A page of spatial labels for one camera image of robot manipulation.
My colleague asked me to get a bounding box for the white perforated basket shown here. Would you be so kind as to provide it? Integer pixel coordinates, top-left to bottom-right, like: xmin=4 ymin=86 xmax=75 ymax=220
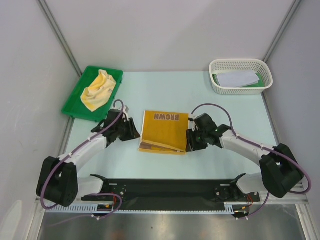
xmin=209 ymin=59 xmax=273 ymax=95

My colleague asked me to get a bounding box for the grey cable duct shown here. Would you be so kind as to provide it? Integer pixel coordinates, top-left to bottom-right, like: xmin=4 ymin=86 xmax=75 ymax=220
xmin=48 ymin=203 xmax=250 ymax=216

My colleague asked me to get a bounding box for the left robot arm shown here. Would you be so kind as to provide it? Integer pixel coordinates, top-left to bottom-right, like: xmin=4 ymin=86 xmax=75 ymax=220
xmin=36 ymin=106 xmax=140 ymax=207

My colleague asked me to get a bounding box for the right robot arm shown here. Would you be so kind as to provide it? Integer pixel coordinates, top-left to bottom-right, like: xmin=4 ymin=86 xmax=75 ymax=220
xmin=186 ymin=113 xmax=305 ymax=201

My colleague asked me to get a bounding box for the green plastic bin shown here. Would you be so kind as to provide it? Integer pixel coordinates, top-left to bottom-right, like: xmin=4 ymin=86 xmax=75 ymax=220
xmin=61 ymin=66 xmax=124 ymax=122

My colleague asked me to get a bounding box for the white towel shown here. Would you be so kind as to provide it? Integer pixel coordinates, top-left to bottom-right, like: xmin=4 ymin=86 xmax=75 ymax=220
xmin=216 ymin=70 xmax=260 ymax=88

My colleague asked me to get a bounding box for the pale yellow chick towel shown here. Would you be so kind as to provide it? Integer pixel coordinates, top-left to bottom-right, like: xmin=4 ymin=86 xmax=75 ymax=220
xmin=80 ymin=69 xmax=116 ymax=112

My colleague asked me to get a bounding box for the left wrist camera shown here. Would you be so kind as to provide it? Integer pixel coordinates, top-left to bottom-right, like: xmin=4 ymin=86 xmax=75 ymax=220
xmin=123 ymin=105 xmax=129 ymax=118

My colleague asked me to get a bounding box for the aluminium frame rail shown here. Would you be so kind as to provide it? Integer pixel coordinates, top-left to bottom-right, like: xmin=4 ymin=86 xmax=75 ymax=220
xmin=34 ymin=183 xmax=310 ymax=205

